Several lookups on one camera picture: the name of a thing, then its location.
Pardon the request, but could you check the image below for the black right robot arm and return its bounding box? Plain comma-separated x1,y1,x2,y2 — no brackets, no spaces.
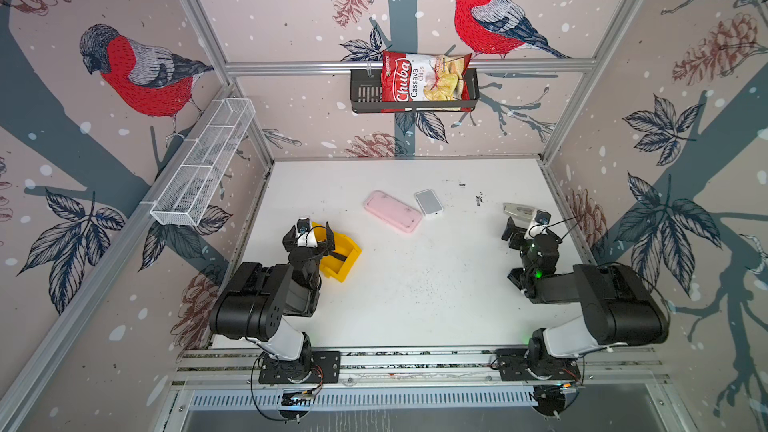
501,216,670,363

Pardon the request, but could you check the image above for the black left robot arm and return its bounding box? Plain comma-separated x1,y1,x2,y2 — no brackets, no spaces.
209,223,335,367

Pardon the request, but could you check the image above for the yellow plastic bin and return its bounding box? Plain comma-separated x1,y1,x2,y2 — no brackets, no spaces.
319,231,362,283

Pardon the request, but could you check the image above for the small grey white box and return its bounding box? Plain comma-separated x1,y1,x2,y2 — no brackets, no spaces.
414,189,444,217

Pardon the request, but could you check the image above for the pink rectangular case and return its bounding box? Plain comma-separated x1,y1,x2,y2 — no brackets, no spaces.
364,190,423,233

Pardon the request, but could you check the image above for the red cassava chips bag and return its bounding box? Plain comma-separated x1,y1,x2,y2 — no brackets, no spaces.
381,52,472,102

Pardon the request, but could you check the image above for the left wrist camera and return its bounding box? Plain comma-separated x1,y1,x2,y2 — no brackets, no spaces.
296,217,317,248

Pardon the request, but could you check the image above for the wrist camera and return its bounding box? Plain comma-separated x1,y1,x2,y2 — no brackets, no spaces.
296,217,317,248
524,209,551,239

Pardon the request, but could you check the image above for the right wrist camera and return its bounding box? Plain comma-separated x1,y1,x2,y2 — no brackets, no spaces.
524,209,551,239

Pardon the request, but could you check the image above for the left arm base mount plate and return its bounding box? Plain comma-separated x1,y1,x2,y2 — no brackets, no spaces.
255,351,341,385

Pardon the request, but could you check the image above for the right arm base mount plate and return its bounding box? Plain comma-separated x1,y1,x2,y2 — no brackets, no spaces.
489,348,582,382

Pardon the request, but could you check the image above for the white wire mesh shelf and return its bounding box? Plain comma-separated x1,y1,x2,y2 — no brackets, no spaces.
150,98,255,226

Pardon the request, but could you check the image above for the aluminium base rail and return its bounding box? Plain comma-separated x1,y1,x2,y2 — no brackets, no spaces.
169,345,671,390

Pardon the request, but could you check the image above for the black wall basket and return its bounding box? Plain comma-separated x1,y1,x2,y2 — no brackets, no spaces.
350,68,480,114

